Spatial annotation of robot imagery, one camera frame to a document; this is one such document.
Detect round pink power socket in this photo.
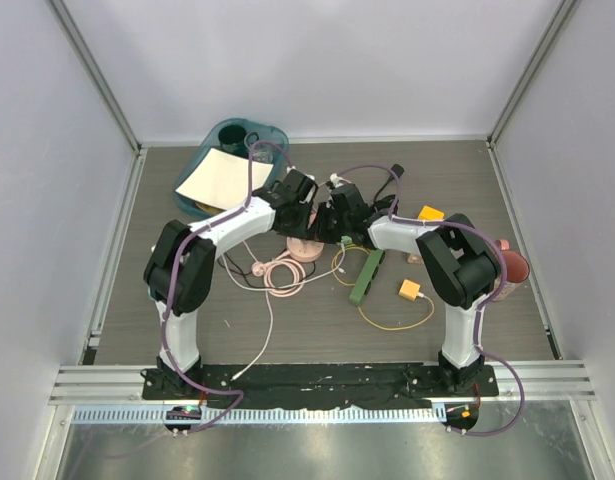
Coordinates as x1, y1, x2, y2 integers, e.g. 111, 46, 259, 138
286, 237, 324, 263

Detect green power strip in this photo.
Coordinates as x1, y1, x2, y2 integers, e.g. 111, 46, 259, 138
348, 250, 386, 307

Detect pink cube socket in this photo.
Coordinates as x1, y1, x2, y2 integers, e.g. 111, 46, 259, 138
407, 254, 423, 265

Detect yellow cube socket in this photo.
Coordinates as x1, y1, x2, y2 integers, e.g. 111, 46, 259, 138
418, 205, 445, 221

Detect yellow charger plug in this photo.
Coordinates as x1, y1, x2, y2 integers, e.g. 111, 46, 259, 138
398, 279, 425, 301

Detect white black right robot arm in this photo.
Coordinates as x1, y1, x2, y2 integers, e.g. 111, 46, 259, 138
309, 183, 506, 395

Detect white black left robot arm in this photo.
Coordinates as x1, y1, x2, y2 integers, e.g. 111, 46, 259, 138
143, 168, 317, 399

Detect clear glass cup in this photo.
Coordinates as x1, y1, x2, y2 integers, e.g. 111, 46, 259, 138
244, 132, 273, 164

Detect white paper sheet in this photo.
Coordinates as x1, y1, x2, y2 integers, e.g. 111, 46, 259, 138
175, 148, 273, 210

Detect dark green mug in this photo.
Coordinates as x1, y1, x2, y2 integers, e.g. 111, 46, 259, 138
218, 124, 247, 156

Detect teal plastic tray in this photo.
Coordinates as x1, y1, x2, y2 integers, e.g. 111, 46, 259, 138
173, 118, 289, 219

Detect red pink cup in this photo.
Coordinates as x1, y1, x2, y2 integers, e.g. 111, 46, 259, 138
493, 239, 531, 302

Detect yellow charging cable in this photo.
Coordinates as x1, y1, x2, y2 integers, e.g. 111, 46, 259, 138
331, 244, 435, 332

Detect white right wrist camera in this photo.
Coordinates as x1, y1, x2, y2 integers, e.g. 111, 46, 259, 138
326, 173, 347, 190

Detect pink socket power cord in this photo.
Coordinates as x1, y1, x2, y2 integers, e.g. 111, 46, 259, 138
250, 252, 308, 300

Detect white charging cable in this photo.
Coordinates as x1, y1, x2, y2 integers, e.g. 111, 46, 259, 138
224, 242, 346, 382

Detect black power strip cord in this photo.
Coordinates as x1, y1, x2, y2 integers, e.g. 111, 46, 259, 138
371, 162, 407, 211

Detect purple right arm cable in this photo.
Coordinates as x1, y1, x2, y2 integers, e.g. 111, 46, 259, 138
336, 164, 526, 441

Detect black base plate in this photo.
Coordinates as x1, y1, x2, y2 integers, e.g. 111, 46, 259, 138
141, 362, 499, 410

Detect white slotted cable duct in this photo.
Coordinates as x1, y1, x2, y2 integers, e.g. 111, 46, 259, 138
71, 403, 446, 425

